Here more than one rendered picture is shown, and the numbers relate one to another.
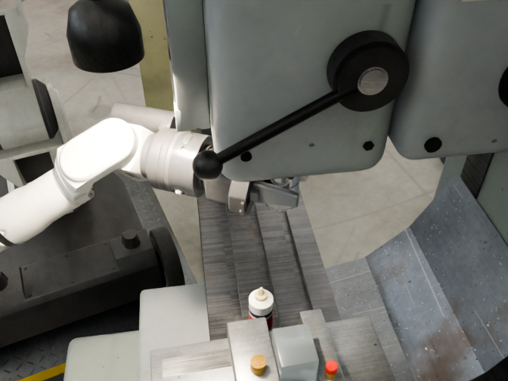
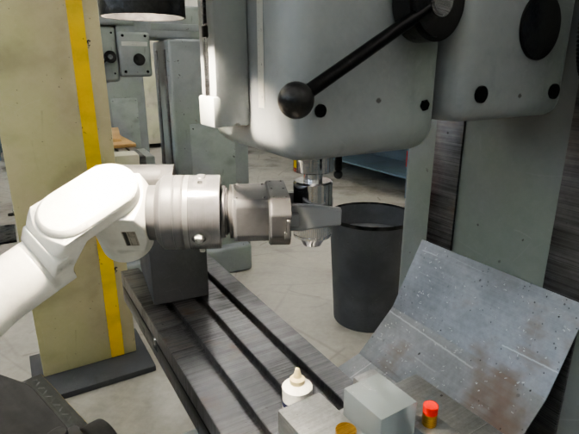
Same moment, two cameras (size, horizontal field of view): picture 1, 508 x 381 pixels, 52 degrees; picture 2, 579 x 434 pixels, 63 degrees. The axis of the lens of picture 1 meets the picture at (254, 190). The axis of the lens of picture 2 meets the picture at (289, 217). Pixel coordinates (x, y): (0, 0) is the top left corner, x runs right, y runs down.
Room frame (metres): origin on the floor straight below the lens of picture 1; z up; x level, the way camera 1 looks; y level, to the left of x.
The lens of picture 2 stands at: (0.03, 0.20, 1.40)
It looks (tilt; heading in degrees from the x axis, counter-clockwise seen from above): 18 degrees down; 337
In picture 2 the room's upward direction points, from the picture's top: straight up
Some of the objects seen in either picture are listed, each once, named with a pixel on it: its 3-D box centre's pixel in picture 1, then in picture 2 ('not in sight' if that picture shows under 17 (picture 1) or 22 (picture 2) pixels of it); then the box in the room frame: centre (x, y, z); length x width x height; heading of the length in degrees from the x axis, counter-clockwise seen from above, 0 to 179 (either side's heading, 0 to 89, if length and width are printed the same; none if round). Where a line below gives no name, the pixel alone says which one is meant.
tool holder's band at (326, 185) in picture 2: not in sight; (313, 183); (0.53, -0.04, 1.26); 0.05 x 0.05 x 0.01
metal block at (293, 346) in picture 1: (294, 356); (378, 417); (0.39, -0.06, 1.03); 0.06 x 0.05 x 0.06; 10
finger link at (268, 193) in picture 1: (274, 197); (314, 217); (0.50, -0.03, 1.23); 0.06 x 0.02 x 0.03; 73
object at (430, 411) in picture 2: (330, 370); (430, 414); (0.37, -0.10, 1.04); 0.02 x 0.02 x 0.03
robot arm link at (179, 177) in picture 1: (217, 171); (237, 213); (0.56, 0.05, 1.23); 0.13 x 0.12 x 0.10; 163
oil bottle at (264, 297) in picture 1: (261, 308); (296, 403); (0.51, -0.01, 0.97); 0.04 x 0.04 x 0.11
